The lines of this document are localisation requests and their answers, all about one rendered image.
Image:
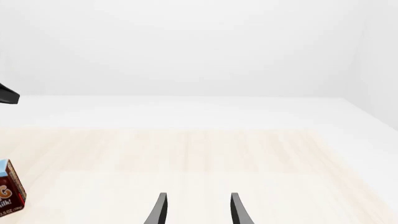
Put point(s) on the brown printed food box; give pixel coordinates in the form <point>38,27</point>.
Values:
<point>9,191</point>

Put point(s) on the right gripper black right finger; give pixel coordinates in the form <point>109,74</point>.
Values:
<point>240,211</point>

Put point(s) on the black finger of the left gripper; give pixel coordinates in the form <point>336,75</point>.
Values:
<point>7,95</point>

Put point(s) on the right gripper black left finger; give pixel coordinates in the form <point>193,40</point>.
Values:
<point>158,210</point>

